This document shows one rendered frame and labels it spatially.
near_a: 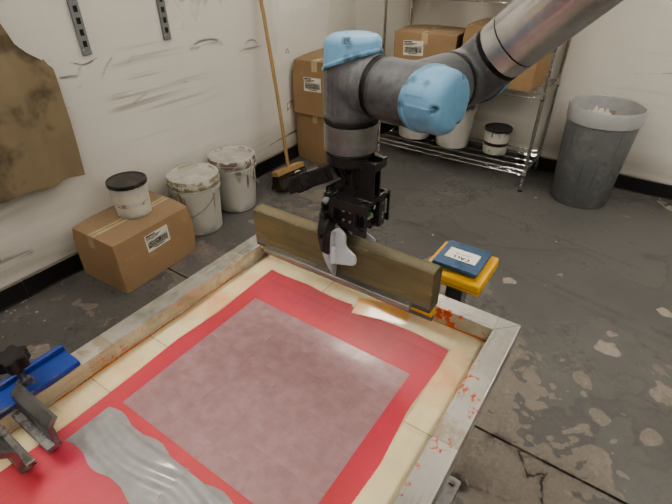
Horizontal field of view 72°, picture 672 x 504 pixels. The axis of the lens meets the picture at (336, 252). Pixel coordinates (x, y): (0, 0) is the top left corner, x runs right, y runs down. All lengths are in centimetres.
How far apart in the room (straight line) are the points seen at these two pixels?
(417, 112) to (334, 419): 45
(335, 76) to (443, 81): 15
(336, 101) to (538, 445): 161
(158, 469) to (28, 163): 205
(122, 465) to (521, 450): 151
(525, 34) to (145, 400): 72
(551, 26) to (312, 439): 60
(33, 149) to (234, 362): 192
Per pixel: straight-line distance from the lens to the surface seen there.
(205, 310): 92
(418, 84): 54
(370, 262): 72
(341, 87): 61
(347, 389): 76
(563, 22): 60
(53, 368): 85
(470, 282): 100
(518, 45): 62
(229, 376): 80
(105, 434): 78
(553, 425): 206
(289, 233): 81
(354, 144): 63
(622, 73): 382
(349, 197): 68
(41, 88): 259
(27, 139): 256
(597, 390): 226
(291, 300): 92
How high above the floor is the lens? 155
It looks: 34 degrees down
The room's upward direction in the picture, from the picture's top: straight up
